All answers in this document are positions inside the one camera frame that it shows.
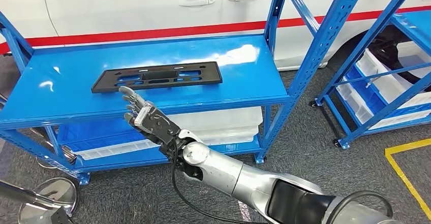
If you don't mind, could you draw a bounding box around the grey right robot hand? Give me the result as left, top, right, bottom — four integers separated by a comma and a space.
118, 85, 150, 131

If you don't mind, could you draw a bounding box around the black plastic car part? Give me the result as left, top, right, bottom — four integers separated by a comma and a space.
90, 60, 224, 94

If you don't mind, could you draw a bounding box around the blue metal shelf rack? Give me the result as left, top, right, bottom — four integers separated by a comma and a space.
0, 0, 371, 186
315, 0, 431, 150

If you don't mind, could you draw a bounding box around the blue plastic bin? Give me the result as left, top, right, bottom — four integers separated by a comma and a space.
56, 117, 152, 153
345, 66, 391, 119

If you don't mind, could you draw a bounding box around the white plastic bin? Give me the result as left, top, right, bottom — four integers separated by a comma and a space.
336, 79, 431, 131
355, 48, 431, 109
72, 138, 161, 162

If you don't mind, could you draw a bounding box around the clear plastic bin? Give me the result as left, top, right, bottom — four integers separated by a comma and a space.
188, 125, 260, 141
198, 134, 257, 146
166, 106, 264, 132

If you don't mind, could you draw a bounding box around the white car with red stripe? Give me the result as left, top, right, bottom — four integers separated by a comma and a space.
0, 0, 431, 92

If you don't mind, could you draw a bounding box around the shiny floor tape strip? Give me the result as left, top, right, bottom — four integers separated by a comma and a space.
236, 200, 253, 224

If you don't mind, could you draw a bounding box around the yellow floor tape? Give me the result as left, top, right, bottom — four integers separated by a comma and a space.
385, 138, 431, 220

